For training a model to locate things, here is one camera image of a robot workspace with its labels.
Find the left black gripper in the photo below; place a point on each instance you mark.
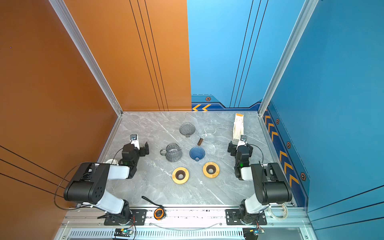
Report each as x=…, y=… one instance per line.
x=141, y=150

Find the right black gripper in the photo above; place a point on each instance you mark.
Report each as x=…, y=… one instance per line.
x=233, y=149

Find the wooden ring holder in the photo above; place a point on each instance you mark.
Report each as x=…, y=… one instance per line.
x=180, y=175
x=211, y=170

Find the grey glass dripper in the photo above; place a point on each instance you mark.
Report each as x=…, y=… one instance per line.
x=187, y=129

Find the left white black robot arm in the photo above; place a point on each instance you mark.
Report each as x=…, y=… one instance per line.
x=88, y=185

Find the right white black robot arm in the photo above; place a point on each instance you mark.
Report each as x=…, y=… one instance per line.
x=270, y=183

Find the blue ribbed dripper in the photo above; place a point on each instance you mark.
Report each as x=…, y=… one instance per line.
x=197, y=153

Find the grey glass carafe mug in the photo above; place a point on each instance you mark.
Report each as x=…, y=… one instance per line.
x=172, y=152

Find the orange black tape measure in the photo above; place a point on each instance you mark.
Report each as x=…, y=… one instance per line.
x=159, y=212

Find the green circuit board left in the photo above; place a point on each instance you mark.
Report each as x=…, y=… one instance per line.
x=123, y=233

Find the circuit board right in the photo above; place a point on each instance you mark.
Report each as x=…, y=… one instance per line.
x=252, y=233

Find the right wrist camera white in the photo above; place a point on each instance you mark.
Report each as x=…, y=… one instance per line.
x=242, y=140

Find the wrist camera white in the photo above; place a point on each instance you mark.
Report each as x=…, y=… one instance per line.
x=134, y=141
x=242, y=140

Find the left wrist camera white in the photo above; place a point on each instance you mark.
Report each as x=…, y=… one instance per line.
x=134, y=141

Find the clear glass server wooden handle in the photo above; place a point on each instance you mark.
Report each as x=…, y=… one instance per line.
x=208, y=135

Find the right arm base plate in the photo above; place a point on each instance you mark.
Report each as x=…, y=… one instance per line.
x=233, y=218

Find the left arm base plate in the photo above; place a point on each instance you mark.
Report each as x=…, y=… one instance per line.
x=138, y=217

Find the aluminium rail front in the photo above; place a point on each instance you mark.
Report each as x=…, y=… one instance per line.
x=190, y=218

